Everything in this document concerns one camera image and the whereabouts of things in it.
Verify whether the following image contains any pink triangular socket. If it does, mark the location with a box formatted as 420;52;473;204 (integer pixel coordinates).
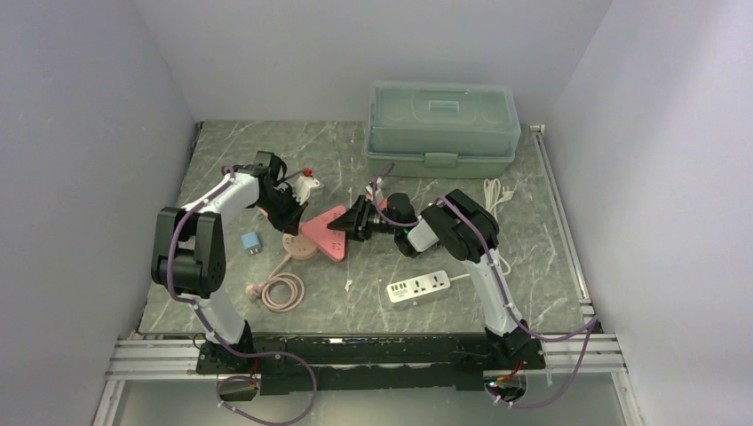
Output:
299;205;346;263

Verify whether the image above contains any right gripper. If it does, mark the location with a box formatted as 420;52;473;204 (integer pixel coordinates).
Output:
329;196;400;242

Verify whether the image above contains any pink cable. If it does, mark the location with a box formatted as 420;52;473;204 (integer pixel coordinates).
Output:
244;254;305;314

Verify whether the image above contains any green plastic storage box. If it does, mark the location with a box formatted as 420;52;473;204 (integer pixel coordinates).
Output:
364;81;521;179

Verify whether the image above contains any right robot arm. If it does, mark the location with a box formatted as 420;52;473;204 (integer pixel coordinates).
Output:
327;190;543;368

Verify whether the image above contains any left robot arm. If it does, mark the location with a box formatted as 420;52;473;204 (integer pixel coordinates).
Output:
150;151;319;373

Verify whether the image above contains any aluminium rail frame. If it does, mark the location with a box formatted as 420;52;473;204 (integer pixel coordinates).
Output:
91;124;648;426

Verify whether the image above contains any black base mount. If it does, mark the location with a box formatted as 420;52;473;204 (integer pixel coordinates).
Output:
195;332;546;396

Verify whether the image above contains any white power strip cable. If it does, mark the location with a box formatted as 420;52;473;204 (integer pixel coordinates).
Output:
449;177;517;280

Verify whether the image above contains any white power strip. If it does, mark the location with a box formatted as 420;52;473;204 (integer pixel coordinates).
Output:
385;271;451;304

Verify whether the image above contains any blue charger cube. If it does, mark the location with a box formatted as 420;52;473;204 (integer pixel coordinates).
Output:
241;232;263;256

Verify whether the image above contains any round pink socket hub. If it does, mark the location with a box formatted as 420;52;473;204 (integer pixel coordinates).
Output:
282;233;319;261

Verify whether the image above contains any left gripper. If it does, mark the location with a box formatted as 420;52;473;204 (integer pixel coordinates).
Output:
255;187;309;237

